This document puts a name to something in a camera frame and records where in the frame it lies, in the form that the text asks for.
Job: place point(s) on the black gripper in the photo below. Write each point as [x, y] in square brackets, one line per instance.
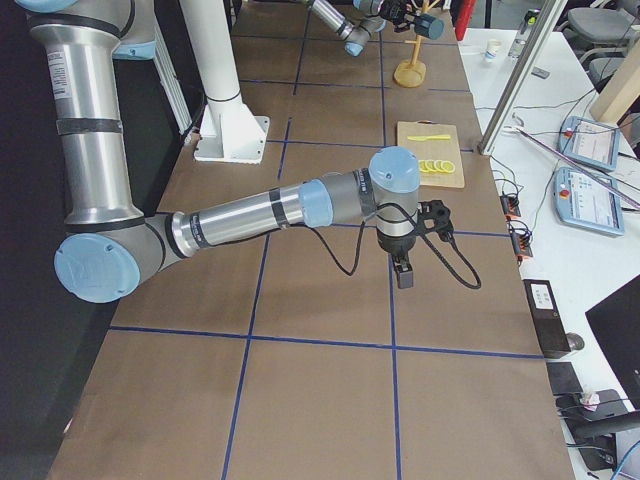
[397, 245]
[398, 13]

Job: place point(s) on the dark grey HOME mug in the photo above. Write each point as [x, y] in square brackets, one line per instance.
[428, 26]

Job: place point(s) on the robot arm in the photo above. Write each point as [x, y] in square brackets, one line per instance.
[117, 238]
[375, 15]

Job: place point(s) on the wooden cup storage rack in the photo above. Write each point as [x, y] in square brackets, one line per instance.
[411, 73]

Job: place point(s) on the white paper cup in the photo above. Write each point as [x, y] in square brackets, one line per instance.
[493, 47]

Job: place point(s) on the bamboo cutting board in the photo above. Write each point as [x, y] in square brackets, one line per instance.
[433, 150]

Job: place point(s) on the yellow plastic knife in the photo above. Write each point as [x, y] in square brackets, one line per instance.
[424, 138]

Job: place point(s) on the black box with label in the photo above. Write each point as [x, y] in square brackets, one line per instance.
[546, 318]

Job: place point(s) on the near teach pendant tablet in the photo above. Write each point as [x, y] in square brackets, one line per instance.
[581, 202]

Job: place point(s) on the teach pendant tablet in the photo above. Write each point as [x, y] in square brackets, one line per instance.
[590, 143]
[581, 202]

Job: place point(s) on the black monitor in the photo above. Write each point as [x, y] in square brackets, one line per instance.
[615, 324]

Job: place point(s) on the far teach pendant tablet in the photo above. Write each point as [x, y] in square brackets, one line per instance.
[590, 143]

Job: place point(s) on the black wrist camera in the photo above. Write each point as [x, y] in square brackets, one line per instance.
[434, 216]

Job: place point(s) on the aluminium frame post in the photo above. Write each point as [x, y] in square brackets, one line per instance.
[536, 41]

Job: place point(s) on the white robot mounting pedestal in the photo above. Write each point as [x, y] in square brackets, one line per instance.
[229, 131]

